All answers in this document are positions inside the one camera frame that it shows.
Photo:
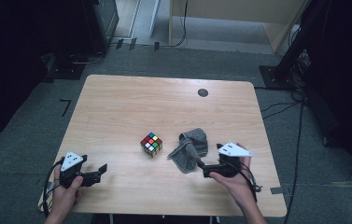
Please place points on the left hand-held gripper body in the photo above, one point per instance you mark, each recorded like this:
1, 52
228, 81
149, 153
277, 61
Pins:
71, 160

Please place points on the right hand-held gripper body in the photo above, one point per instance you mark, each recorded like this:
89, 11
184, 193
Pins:
229, 166

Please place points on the grey cloth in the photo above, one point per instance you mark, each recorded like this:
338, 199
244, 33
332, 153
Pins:
190, 149

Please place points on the multicoloured puzzle cube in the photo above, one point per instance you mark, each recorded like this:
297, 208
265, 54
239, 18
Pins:
151, 145

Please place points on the person's right hand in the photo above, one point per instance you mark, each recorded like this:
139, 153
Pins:
240, 189

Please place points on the person's left hand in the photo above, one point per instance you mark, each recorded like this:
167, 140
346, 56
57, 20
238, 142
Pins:
66, 199

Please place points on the grey tape strip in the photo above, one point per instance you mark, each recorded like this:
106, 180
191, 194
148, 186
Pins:
277, 190

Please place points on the dark round table grommet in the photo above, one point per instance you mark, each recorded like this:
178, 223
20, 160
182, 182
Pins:
203, 92

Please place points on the black metal stand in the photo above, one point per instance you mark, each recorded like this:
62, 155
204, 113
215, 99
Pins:
273, 77

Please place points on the dark curtain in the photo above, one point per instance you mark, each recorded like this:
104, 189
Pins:
8, 62
351, 77

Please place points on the black tape piece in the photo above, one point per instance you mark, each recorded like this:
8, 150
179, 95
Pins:
119, 43
156, 46
133, 44

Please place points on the black cabinet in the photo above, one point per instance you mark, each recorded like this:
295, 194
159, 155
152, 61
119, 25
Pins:
100, 28

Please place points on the light wooden desk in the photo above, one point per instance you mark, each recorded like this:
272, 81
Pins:
226, 9

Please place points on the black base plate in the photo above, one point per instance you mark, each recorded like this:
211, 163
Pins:
66, 70

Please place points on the pale upright post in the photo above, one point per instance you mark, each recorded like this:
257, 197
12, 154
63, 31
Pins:
155, 15

